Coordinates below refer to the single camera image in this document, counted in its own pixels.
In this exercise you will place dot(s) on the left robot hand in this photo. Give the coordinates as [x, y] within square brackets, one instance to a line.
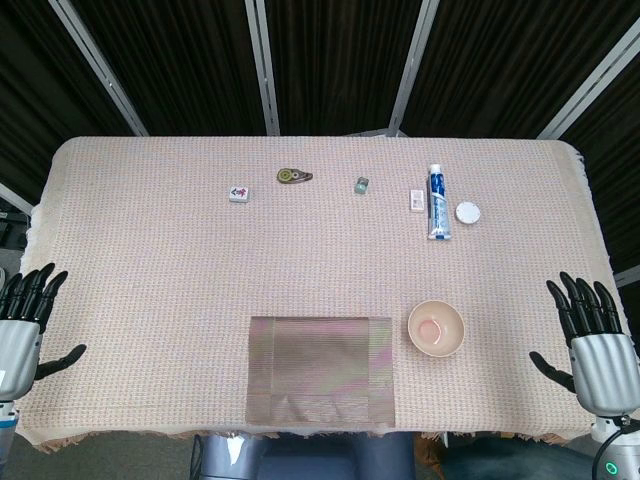
[20, 360]

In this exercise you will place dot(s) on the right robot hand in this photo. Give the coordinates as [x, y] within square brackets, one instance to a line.
[605, 370]

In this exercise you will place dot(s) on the beige bowl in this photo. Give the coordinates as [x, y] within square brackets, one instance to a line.
[435, 330]

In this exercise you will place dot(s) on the brown woven placemat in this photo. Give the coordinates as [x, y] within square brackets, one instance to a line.
[320, 370]

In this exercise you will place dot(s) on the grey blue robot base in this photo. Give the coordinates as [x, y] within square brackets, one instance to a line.
[300, 460]

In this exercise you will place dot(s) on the black equipment case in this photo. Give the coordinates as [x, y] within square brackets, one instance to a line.
[11, 230]

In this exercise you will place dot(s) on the pink woven tablecloth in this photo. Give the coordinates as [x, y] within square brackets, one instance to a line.
[150, 250]

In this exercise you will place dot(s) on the round white lid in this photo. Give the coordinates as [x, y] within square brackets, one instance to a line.
[468, 212]

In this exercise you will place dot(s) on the blue white toothpaste tube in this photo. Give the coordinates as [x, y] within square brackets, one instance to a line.
[438, 205]

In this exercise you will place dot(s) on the small white eraser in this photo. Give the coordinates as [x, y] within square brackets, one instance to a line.
[416, 200]

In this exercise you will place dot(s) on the white mahjong tile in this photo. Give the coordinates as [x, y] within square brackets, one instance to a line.
[240, 193]

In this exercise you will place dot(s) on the small green eraser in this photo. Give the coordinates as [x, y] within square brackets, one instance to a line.
[361, 185]

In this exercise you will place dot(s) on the olive correction tape dispenser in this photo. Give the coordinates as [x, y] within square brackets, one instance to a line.
[290, 176]

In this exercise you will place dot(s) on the white aluminium partition post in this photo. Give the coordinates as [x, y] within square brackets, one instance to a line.
[590, 85]
[412, 70]
[100, 70]
[15, 197]
[627, 277]
[264, 70]

